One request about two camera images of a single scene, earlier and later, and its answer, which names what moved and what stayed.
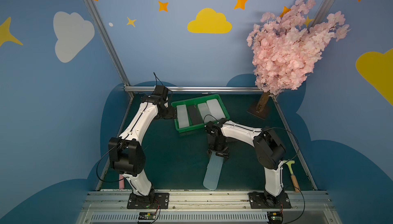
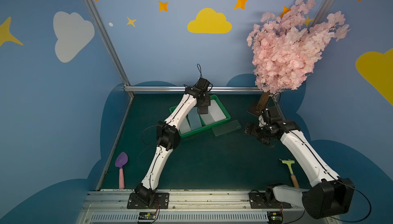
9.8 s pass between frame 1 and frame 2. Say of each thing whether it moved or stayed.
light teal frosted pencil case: moved
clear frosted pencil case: stayed
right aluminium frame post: stayed
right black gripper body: moved
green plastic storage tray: stayed
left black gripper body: moved
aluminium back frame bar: stayed
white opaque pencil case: stayed
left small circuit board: stayed
